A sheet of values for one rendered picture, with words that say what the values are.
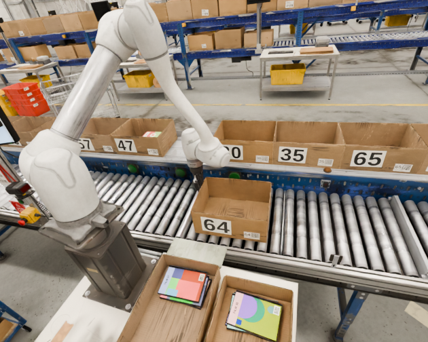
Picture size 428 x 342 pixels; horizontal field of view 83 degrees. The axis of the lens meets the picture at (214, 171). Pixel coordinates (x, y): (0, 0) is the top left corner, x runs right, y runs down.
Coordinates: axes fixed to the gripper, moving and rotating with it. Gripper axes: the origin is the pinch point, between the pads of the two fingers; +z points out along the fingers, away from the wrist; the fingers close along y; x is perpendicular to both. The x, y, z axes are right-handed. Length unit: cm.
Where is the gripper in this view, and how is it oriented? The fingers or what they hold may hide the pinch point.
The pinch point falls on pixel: (200, 191)
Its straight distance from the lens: 145.9
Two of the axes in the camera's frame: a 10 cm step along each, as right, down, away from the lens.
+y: -2.6, 6.0, -7.6
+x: 9.6, 0.8, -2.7
